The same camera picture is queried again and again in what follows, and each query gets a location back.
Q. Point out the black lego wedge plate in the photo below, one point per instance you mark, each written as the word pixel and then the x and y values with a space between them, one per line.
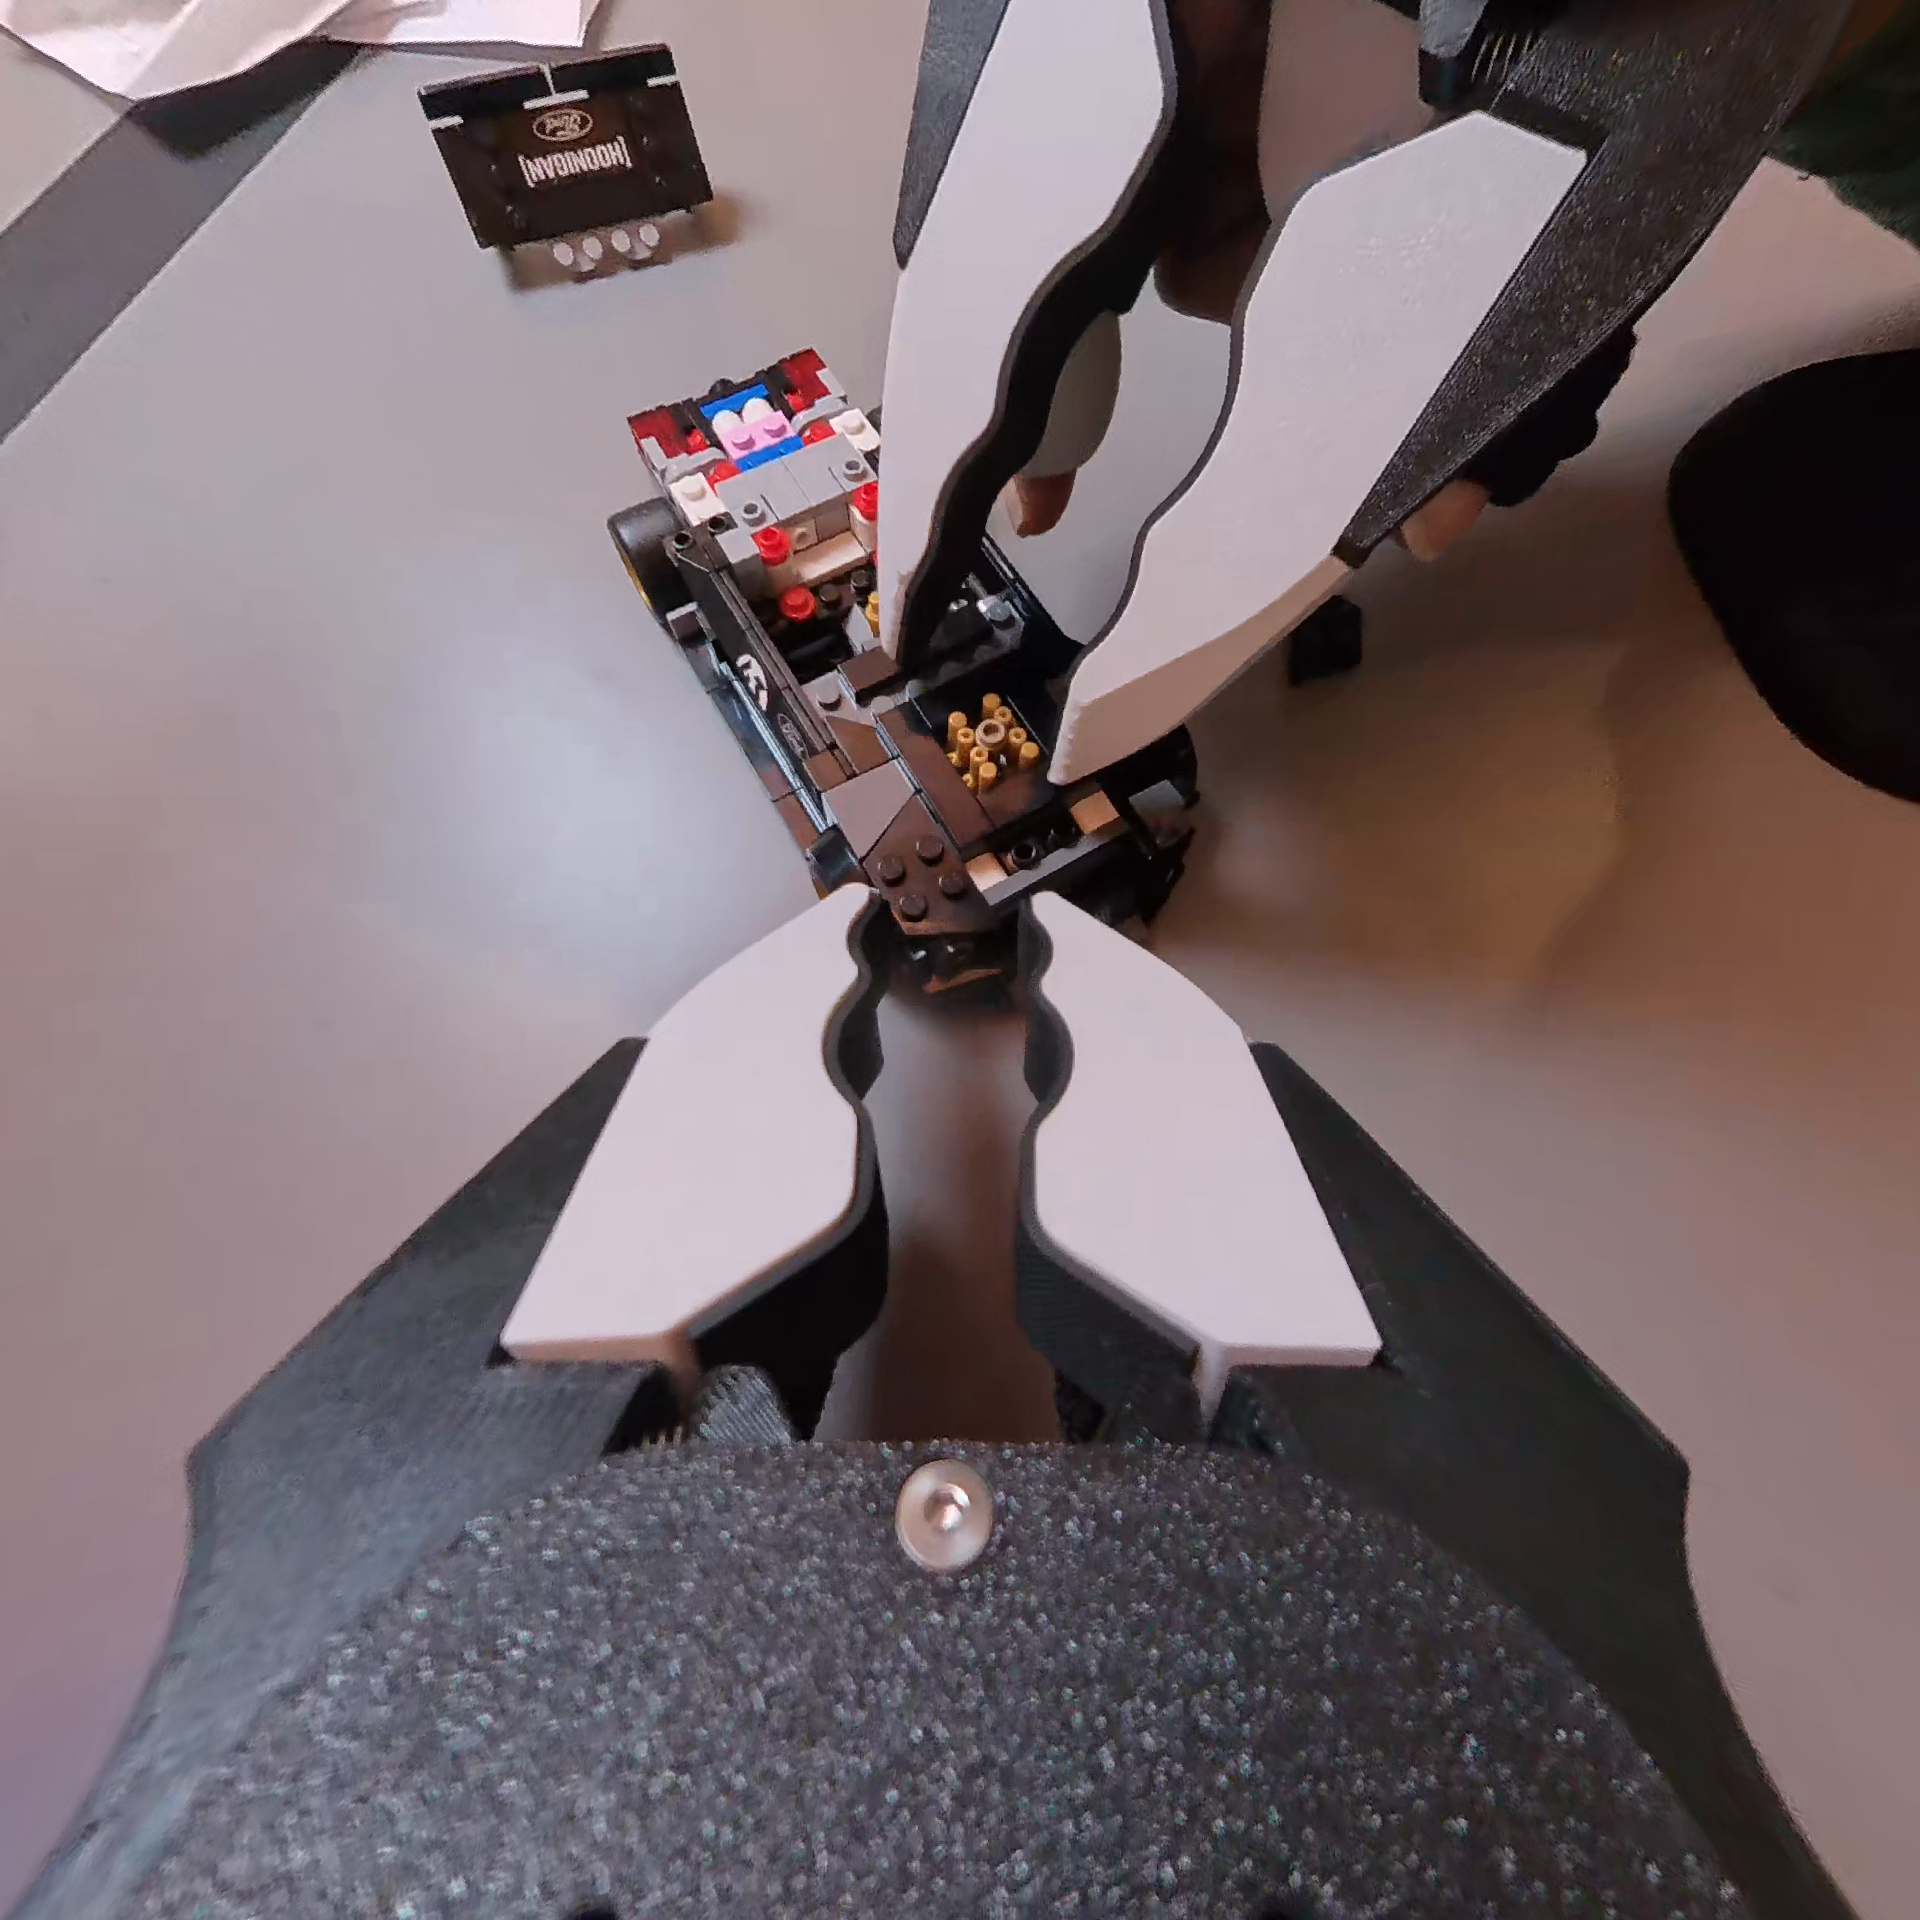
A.
pixel 1326 641

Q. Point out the black lego car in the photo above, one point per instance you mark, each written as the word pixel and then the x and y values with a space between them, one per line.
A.
pixel 783 495

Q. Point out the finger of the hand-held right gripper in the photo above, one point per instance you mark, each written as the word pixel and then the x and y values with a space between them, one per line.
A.
pixel 1354 332
pixel 1022 180

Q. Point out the person's green sweater torso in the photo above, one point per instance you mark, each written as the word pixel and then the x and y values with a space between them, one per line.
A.
pixel 1861 150

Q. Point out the black wrist rest pad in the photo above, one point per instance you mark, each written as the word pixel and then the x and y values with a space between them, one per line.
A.
pixel 1816 573

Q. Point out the black printed lego panel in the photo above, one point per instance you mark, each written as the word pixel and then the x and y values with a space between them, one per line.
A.
pixel 570 162

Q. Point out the person's right hand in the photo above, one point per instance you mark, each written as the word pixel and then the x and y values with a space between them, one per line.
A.
pixel 1042 506

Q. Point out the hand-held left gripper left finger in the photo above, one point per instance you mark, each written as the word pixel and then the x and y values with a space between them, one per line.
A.
pixel 706 1169

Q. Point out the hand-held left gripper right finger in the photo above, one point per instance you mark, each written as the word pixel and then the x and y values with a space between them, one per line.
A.
pixel 1184 1185

